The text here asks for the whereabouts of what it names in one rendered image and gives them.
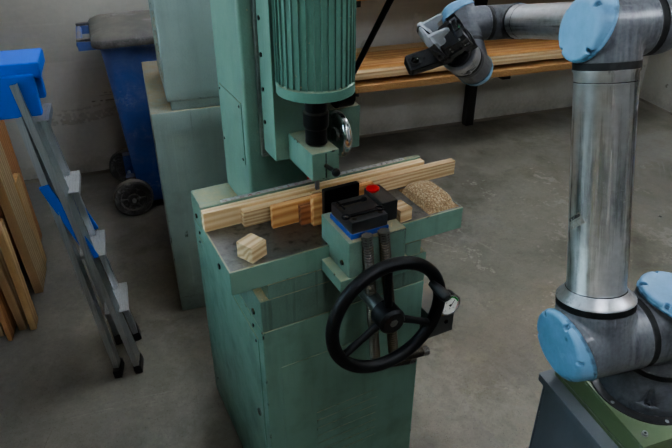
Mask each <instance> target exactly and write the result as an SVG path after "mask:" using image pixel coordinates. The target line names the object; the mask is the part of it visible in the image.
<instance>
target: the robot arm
mask: <svg viewBox="0 0 672 448"><path fill-rule="evenodd" d="M441 19H442V22H443V23H442V25H441V26H440V27H439V26H438V22H439V21H440V20H441ZM416 31H417V33H418V35H419V36H420V38H421V39H422V41H423V42H424V43H425V45H426V46H427V47H428V48H427V49H424V50H421V51H418V52H415V53H412V54H409V55H406V56H405V60H404V65H405V67H406V69H407V71H408V73H409V75H411V76H413V75H416V74H419V73H422V72H425V71H428V70H431V69H434V68H437V67H440V66H444V67H445V68H446V69H447V70H449V71H450V72H451V73H453V74H454V75H455V76H456V77H458V78H459V79H460V81H461V82H462V83H464V84H467V85H469V86H479V85H482V84H484V83H485V82H487V81H488V80H489V78H490V77H491V75H492V73H493V62H492V59H491V58H490V57H489V56H488V55H487V51H486V47H485V43H484V40H496V39H544V40H559V47H560V49H561V50H562V55H563V56H564V58H565V59H566V60H568V61H570V62H572V72H573V98H572V128H571V157H570V187H569V217H568V246H567V276H566V282H565V283H563V284H562V285H560V286H559V287H558V288H557V289H556V293H555V294H556V298H555V307H554V308H548V309H546V310H545V311H543V312H542V313H541V314H540V316H539V318H538V321H537V330H538V339H539V343H540V346H541V349H542V351H543V353H544V355H545V357H546V359H547V361H548V362H549V363H550V365H551V367H552V368H553V369H554V370H555V371H556V372H557V373H558V374H559V375H560V376H561V377H562V378H564V379H566V380H568V381H571V382H581V381H593V380H595V379H599V380H600V382H601V384H602V386H603V387H604V389H605V390H606V391H607V392H608V393H609V394H610V395H611V396H612V397H613V398H614V399H615V400H617V401H618V402H619V403H621V404H622V405H624V406H626V407H628V408H630V409H632V410H634V411H636V412H639V413H642V414H645V415H650V416H656V417H668V416H672V273H669V272H664V271H656V272H653V271H651V272H647V273H645V274H643V275H642V276H641V277H640V279H639V280H638V281H637V284H636V288H635V290H634V291H633V292H632V291H631V290H630V289H629V288H628V287H627V279H628V263H629V247H630V231H631V215H632V199H633V183H634V167H635V151H636V135H637V119H638V103H639V87H640V71H641V70H642V65H643V56H649V55H656V54H660V53H663V52H666V51H668V50H670V49H671V48H672V0H575V1H573V2H555V3H536V4H525V3H519V2H518V3H513V4H498V5H479V6H475V3H474V1H473V0H456V1H454V2H452V3H450V4H449V5H447V6H446V7H445V8H444V9H443V11H442V14H439V15H437V16H435V17H433V18H431V19H429V20H427V21H425V22H420V23H418V24H417V28H416ZM648 378H649V379H648Z"/></svg>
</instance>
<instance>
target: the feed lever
mask: <svg viewBox="0 0 672 448"><path fill-rule="evenodd" d="M393 1H394V0H386V2H385V4H384V6H383V8H382V10H381V12H380V14H379V16H378V18H377V20H376V22H375V24H374V26H373V28H372V30H371V32H370V34H369V36H368V38H367V40H366V42H365V44H364V46H363V48H362V50H361V52H360V54H359V56H358V58H357V60H356V63H355V75H356V73H357V71H358V69H359V67H360V65H361V64H362V62H363V60H364V58H365V56H366V54H367V52H368V50H369V48H370V46H371V44H372V42H373V40H374V38H375V36H376V34H377V32H378V30H379V28H380V27H381V25H382V23H383V21H384V19H385V17H386V15H387V13H388V11H389V9H390V7H391V5H392V3H393ZM355 100H356V93H355V92H354V94H353V95H352V96H350V97H348V98H346V99H344V100H341V101H337V102H331V104H332V106H333V107H334V108H341V107H346V106H351V105H353V104H354V103H355Z"/></svg>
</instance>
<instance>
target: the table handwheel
mask: <svg viewBox="0 0 672 448"><path fill-rule="evenodd" d="M400 270H415V271H419V272H421V273H423V274H424V275H426V276H427V277H428V279H429V280H430V281H431V280H435V281H436V282H438V283H439V284H441V285H442V286H443V287H445V282H444V279H443V277H442V274H441V273H440V271H439V270H438V269H437V268H436V267H435V266H434V265H433V264H432V263H431V262H429V261H427V260H425V259H423V258H420V257H415V256H399V257H393V258H389V259H386V260H384V261H381V262H379V263H377V264H375V265H373V266H371V267H369V268H368V269H366V270H365V271H363V272H362V273H361V274H359V275H358V276H357V277H356V278H355V279H353V280H352V281H351V282H350V283H349V284H348V285H347V287H346V288H345V289H344V290H343V291H342V293H341V294H340V295H339V297H338V298H337V300H336V301H335V303H334V305H333V307H332V309H331V311H330V314H329V317H328V320H327V324H326V330H325V340H326V346H327V350H328V352H329V354H330V356H331V358H332V359H333V360H334V362H335V363H336V364H338V365H339V366H340V367H342V368H343V369H345V370H348V371H350V372H354V373H374V372H379V371H382V370H385V369H388V368H390V367H393V366H395V365H397V364H398V363H400V362H402V361H404V360H405V359H407V358H408V357H409V356H411V355H412V354H413V353H414V352H415V351H417V350H418V349H419V348H420V347H421V346H422V345H423V344H424V343H425V341H426V340H427V339H428V338H429V337H430V335H431V334H432V332H433V331H434V329H435V328H436V326H437V324H438V322H439V320H440V318H441V316H442V313H443V310H444V306H445V302H443V301H441V300H440V299H439V298H438V297H437V296H436V295H435V293H434V292H433V300H432V305H431V308H430V311H429V313H428V315H427V317H426V318H423V317H415V316H409V315H405V314H404V312H403V311H402V310H401V309H400V308H399V307H398V306H397V305H396V304H395V303H394V301H392V283H393V272H395V271H400ZM383 276H385V291H384V299H383V298H382V297H381V296H380V294H379V293H378V292H377V291H376V294H374V295H371V296H369V295H368V296H366V293H365V288H366V287H367V286H368V285H370V284H371V283H373V282H374V281H376V280H377V279H379V278H381V277H383ZM445 288H446V287H445ZM358 295H359V297H360V298H361V299H362V300H363V301H364V302H365V304H366V305H367V306H368V307H369V308H370V309H371V311H372V312H371V319H372V320H373V322H374V323H373V324H372V325H371V326H370V327H369V328H368V329H367V330H366V331H365V332H364V333H363V334H362V335H360V336H359V337H358V338H357V339H356V340H355V341H354V342H352V343H351V344H350V345H349V346H348V347H347V348H345V349H344V350H342V348H341V345H340V341H339V330H340V325H341V322H342V319H343V317H344V315H345V313H346V311H347V309H348V308H349V306H350V305H351V303H352V302H353V300H354V299H355V298H356V297H357V296H358ZM403 323H413V324H419V325H422V326H421V327H420V328H419V330H418V331H417V332H416V333H415V334H414V336H413V337H412V338H411V339H409V340H408V341H407V342H406V343H405V344H404V345H402V346H401V347H400V348H398V349H397V350H395V351H393V352H391V353H389V354H387V355H385V356H382V357H379V358H376V359H371V360H358V359H354V358H352V357H350V355H351V354H352V353H353V352H354V351H355V350H356V349H357V348H359V347H360V346H361V345H362V344H363V343H364V342H365V341H366V340H368V339H369V338H370V337H371V336H372V335H374V334H375V333H376V332H377V331H378V330H381V331H382V332H383V333H386V334H389V333H393V332H396V331H397V330H398V329H400V328H401V326H402V325H403Z"/></svg>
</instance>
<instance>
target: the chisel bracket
mask: <svg viewBox="0 0 672 448"><path fill-rule="evenodd" d="M288 139H289V159H290V160H291V161H292V162H293V163H294V164H295V165H296V166H297V167H298V168H299V169H300V170H301V171H302V172H304V173H305V174H306V175H307V176H308V177H309V178H310V179H311V180H312V181H317V180H322V179H326V178H330V177H334V176H333V175H332V172H331V171H329V170H328V169H326V168H325V167H324V165H325V164H328V165H330V166H331V167H333V168H338V169H339V149H338V148H337V147H336V146H335V145H333V144H332V143H331V142H330V141H328V140H327V143H326V144H325V145H322V146H310V145H308V144H306V142H305V130H303V131H298V132H293V133H289V134H288Z"/></svg>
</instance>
